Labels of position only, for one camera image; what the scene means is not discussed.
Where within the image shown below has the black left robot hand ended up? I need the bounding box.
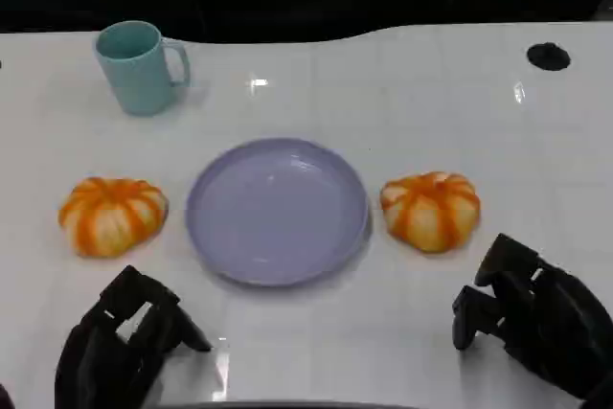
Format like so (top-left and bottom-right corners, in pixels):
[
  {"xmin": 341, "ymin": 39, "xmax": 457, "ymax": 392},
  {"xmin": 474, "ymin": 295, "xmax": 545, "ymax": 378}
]
[{"xmin": 54, "ymin": 264, "xmax": 214, "ymax": 409}]

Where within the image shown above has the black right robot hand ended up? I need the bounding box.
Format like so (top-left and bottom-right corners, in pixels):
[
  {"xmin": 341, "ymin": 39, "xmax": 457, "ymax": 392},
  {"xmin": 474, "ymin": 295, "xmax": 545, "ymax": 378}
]
[{"xmin": 451, "ymin": 232, "xmax": 613, "ymax": 400}]

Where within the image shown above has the orange and white bread roll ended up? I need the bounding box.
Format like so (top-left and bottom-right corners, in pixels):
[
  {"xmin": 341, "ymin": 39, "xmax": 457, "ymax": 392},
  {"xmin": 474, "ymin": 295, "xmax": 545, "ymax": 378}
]
[
  {"xmin": 57, "ymin": 176, "xmax": 170, "ymax": 258},
  {"xmin": 379, "ymin": 170, "xmax": 482, "ymax": 254}
]

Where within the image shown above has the lilac plate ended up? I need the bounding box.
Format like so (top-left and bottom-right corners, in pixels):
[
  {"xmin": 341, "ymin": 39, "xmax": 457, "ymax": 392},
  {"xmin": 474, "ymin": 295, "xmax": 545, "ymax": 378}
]
[{"xmin": 185, "ymin": 137, "xmax": 371, "ymax": 288}]

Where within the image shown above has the black round table grommet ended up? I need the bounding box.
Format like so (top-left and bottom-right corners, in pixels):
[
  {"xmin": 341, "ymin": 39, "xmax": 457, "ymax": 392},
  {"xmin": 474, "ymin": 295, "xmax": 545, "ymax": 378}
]
[{"xmin": 526, "ymin": 42, "xmax": 572, "ymax": 71}]

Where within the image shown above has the pale green mug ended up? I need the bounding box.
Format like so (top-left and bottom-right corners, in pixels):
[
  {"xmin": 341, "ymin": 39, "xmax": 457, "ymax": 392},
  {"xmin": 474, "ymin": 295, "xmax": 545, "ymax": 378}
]
[{"xmin": 93, "ymin": 20, "xmax": 192, "ymax": 118}]

